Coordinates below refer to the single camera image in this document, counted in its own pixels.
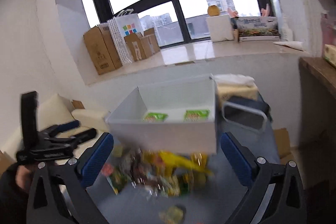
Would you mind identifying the white storage box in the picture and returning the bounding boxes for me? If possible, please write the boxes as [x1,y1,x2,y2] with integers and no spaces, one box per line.
[105,75,217,155]

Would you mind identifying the green seaweed snack pack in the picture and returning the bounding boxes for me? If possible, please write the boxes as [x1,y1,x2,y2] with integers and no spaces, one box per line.
[184,109,210,122]
[143,112,168,123]

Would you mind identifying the wooden side shelf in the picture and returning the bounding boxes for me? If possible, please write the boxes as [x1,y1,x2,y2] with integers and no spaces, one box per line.
[298,56,336,140]

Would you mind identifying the blue table cloth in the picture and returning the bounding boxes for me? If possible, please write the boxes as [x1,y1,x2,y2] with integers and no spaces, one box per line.
[87,114,280,223]

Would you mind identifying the beige patterned tea box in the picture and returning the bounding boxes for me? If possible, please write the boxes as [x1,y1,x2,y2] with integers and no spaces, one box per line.
[323,44,336,68]

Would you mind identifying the yellow jelly cup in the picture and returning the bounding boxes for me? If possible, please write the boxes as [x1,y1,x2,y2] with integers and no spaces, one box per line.
[159,206,185,224]

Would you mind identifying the small open cardboard box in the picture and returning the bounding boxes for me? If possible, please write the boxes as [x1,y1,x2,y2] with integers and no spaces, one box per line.
[124,28,160,62]

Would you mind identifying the white patterned paper bag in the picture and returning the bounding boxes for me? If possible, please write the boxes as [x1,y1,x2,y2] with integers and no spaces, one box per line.
[107,9,143,65]

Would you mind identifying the printed long carton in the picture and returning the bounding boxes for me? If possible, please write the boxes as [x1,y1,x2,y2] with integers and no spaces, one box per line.
[236,16,280,42]

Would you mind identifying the person's left hand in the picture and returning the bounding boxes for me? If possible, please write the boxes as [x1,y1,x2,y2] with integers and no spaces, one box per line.
[15,165,36,193]

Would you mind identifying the cream leather sofa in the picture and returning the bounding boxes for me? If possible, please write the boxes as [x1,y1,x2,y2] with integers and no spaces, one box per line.
[0,93,111,156]

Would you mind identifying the cardboard piece behind sofa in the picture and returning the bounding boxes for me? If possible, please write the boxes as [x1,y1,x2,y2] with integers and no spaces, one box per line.
[71,100,85,109]

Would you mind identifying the white foam box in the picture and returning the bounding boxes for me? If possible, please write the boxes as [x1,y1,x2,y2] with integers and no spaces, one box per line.
[206,15,234,43]

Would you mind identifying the tall cardboard box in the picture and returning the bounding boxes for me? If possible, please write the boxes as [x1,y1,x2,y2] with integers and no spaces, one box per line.
[83,23,122,75]

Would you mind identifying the dark wrapped snack pile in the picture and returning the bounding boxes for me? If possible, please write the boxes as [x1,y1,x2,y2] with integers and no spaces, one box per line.
[120,150,210,197]

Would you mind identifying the pink jelly cup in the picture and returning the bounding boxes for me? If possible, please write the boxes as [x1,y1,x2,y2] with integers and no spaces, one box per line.
[101,162,114,177]

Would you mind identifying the yellow snack bag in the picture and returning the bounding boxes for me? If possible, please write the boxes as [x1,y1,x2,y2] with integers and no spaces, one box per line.
[158,151,213,176]

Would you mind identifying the orange round fruit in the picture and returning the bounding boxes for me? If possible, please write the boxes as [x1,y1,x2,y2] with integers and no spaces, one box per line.
[207,5,221,16]

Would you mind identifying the green seaweed snack pack front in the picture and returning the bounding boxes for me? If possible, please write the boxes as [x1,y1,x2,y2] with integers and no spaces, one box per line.
[143,112,168,123]

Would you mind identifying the dark green snack packet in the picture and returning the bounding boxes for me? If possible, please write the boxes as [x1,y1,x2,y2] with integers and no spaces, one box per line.
[106,168,129,195]

